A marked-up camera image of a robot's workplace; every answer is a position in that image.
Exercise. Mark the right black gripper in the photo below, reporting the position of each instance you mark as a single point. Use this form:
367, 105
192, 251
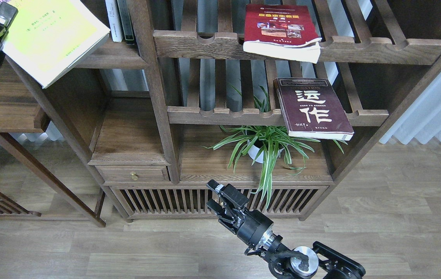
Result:
252, 227

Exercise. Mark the yellow green book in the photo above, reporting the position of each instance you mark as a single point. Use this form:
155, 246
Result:
47, 38

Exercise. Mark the maroon book white characters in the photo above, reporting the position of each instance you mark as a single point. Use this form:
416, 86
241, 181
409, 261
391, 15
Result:
311, 109

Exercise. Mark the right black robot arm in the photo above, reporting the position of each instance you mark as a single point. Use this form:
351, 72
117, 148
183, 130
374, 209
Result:
303, 262

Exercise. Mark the red book on top shelf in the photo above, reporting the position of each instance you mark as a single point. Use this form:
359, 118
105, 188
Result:
281, 31

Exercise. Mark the white plant pot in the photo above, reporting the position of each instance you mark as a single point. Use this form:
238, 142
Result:
256, 153

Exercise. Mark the green spider plant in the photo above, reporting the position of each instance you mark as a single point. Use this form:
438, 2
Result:
275, 135

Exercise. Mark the white upright book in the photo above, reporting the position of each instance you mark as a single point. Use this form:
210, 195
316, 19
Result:
114, 20

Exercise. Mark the dark wooden bookshelf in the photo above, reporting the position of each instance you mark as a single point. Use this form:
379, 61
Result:
149, 108

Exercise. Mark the dark green upright book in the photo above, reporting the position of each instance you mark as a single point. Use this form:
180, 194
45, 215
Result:
126, 22

